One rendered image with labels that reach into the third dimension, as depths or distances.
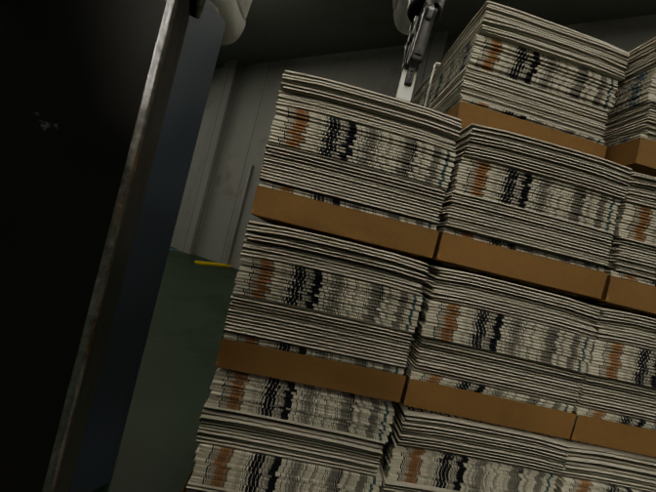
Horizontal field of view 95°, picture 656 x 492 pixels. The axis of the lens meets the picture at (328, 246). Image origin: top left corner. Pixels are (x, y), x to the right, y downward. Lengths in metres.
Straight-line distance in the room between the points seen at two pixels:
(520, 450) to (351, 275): 0.39
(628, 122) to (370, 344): 0.59
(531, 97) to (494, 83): 0.07
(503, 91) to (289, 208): 0.43
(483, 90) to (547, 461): 0.62
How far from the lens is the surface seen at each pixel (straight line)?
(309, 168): 0.47
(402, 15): 1.03
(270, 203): 0.46
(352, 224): 0.46
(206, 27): 0.78
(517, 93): 0.68
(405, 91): 0.74
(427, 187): 0.50
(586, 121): 0.75
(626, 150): 0.73
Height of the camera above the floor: 0.58
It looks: 1 degrees up
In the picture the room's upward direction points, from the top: 14 degrees clockwise
